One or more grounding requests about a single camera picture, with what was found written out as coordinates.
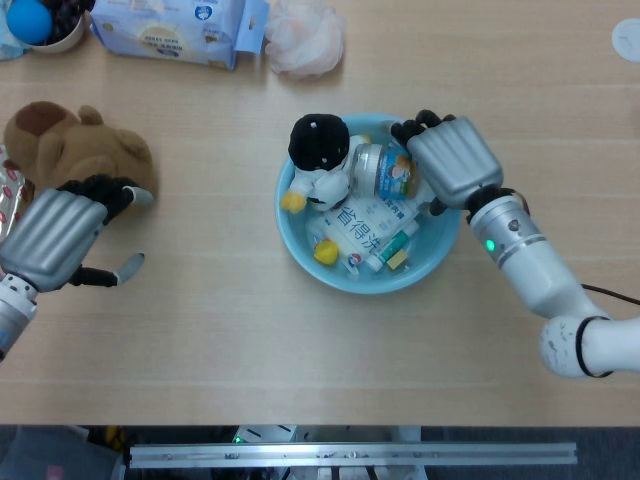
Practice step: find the black-headed plush doll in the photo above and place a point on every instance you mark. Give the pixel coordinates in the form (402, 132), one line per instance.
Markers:
(320, 140)

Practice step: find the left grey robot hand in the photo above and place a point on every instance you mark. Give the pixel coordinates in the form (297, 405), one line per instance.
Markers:
(50, 235)

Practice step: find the green white glue stick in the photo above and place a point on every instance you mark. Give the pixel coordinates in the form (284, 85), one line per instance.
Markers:
(390, 247)

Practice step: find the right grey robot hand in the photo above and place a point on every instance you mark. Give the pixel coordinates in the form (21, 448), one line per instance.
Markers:
(455, 160)

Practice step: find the blue white tissue pack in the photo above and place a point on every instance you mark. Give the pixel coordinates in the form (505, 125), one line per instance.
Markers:
(165, 30)

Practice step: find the light blue wet wipes pack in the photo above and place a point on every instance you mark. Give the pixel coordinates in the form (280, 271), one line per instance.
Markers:
(7, 45)

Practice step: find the beige bowl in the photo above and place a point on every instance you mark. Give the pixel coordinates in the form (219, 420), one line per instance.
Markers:
(70, 40)

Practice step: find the pink mesh bath loofah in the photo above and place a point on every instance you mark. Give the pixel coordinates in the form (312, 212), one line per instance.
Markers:
(305, 40)

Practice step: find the light blue plastic bowl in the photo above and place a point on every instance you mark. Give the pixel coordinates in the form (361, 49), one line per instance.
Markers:
(425, 260)

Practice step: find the dark pine cone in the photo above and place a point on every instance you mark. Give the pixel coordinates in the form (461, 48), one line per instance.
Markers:
(67, 17)

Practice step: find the aluminium rail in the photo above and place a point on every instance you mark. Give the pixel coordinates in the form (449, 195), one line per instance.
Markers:
(350, 455)

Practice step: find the small yellow rubber duck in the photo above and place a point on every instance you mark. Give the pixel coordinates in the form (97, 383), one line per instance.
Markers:
(325, 251)

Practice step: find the blue ball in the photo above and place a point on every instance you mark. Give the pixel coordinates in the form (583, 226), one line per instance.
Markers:
(29, 22)

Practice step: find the gold red snack packet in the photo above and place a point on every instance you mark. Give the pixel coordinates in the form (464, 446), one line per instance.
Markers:
(10, 200)

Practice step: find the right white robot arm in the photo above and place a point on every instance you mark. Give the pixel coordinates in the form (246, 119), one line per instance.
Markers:
(540, 270)

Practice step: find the small yellow block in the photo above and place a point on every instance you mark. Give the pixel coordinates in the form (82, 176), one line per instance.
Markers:
(399, 260)

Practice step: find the brown capybara plush toy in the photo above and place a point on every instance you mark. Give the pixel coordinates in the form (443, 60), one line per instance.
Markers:
(90, 150)

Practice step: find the clear jar with blue label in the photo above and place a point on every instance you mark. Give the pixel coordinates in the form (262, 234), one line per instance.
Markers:
(385, 170)

